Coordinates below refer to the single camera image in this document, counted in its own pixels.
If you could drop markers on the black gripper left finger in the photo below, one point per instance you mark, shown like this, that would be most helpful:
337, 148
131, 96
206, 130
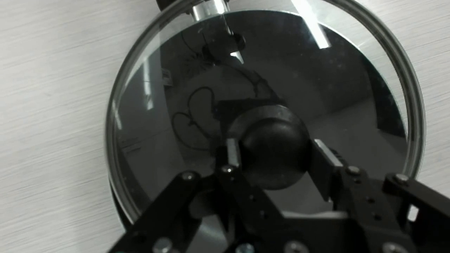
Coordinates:
230, 188

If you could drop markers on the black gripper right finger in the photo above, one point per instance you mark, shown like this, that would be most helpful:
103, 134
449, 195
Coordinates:
366, 197

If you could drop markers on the glass lid with black knob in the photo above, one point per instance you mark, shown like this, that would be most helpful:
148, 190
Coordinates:
276, 150

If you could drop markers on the black cooking pot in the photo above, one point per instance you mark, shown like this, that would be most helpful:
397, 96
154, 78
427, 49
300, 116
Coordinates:
165, 4

